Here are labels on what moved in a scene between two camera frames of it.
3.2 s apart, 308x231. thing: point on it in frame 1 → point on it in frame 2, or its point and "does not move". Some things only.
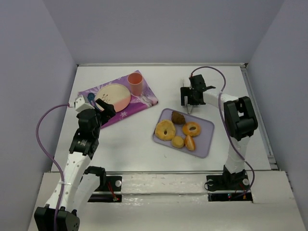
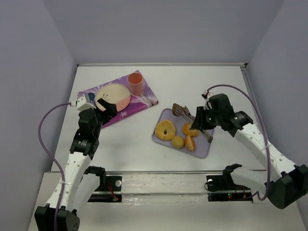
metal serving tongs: [189, 107] → [187, 116]
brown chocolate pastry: [177, 118] → [178, 110]
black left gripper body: [103, 108] does not move
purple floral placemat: [147, 98] does not move
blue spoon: [91, 96] does not move
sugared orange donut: [187, 131] does not move
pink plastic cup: [135, 80] does not move
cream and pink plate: [115, 94] does not move
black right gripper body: [188, 96] → [200, 119]
